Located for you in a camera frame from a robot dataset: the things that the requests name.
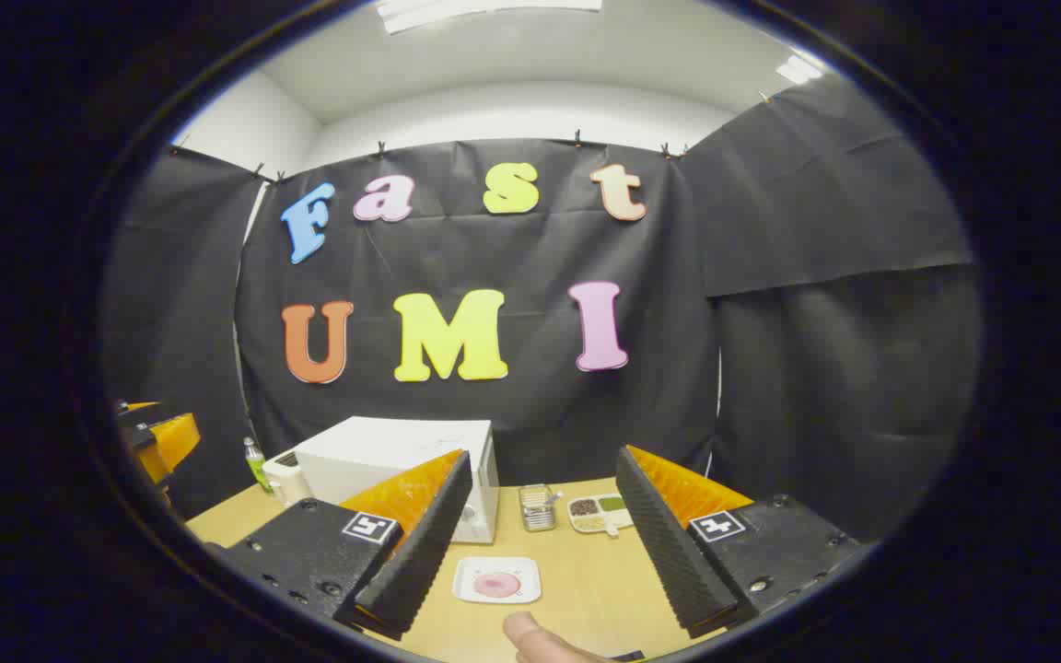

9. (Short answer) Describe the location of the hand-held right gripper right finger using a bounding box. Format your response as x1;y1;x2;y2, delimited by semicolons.
615;445;863;639

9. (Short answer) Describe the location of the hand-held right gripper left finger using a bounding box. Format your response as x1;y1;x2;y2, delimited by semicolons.
208;449;474;643

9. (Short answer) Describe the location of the white square plate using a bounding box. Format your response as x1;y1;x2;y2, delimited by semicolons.
453;556;542;606

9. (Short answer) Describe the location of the white microwave oven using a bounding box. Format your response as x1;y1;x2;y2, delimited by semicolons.
294;416;500;544

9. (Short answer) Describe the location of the white divided grain dish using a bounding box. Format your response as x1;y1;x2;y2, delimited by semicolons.
567;493;635;537

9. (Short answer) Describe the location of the green label drink bottle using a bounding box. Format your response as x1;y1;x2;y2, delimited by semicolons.
244;436;272;494

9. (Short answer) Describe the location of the white toaster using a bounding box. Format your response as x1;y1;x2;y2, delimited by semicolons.
262;451;312;507

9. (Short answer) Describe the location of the black backdrop cloth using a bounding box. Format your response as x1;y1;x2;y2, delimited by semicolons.
102;74;983;544

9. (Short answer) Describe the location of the ceiling light panel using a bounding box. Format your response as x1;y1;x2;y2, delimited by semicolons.
376;0;603;36
776;55;824;86

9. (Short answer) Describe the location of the metal wire basket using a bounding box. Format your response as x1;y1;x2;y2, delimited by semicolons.
519;484;557;532

